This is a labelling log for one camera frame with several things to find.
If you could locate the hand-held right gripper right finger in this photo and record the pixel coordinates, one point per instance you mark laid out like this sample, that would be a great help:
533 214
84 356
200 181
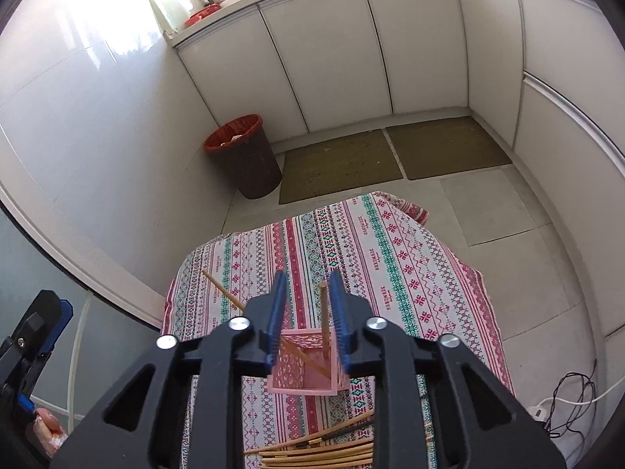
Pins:
342 312

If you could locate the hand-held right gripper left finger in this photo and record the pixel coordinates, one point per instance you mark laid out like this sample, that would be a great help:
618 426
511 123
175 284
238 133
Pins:
273 312

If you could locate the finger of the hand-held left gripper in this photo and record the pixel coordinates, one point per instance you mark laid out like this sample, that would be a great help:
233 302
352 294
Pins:
41 317

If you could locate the plain wooden chopstick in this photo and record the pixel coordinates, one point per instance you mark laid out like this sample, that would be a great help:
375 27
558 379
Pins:
222 290
323 312

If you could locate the pink utensil basket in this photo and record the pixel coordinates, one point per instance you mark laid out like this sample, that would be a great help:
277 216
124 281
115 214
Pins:
302 383

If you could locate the pile of wooden chopsticks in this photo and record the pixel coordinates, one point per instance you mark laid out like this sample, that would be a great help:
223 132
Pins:
312 457

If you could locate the person's left hand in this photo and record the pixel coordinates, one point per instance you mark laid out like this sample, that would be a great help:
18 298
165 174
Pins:
49 432

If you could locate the thin white pipe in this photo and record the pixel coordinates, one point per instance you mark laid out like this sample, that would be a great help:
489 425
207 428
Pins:
73 351

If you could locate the frosted glass door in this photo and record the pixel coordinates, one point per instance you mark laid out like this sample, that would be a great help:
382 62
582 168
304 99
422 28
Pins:
29 264

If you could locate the patterned red green tablecloth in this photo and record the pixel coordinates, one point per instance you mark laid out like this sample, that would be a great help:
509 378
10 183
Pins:
390 273

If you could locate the olive floor mat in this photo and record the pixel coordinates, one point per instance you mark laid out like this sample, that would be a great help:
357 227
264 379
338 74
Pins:
337 166
444 146

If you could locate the brown trash bin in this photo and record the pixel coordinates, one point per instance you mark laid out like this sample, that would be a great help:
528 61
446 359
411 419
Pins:
259 166

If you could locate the red bin liner bag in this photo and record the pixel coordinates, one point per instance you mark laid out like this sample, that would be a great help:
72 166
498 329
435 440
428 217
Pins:
215 144

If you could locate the white power strip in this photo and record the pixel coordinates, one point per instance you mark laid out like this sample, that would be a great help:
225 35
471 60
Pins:
539 409

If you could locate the white three-door kitchen cabinet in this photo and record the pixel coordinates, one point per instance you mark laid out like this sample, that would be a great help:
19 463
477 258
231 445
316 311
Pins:
332 58

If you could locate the white kitchen drawer cabinet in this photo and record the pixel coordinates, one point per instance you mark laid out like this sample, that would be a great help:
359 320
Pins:
561 132

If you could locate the red plastic basket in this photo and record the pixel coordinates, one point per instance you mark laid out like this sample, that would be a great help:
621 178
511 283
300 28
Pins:
202 14

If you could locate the pale cutting board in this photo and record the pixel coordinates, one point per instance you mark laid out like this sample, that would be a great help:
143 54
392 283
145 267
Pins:
163 12

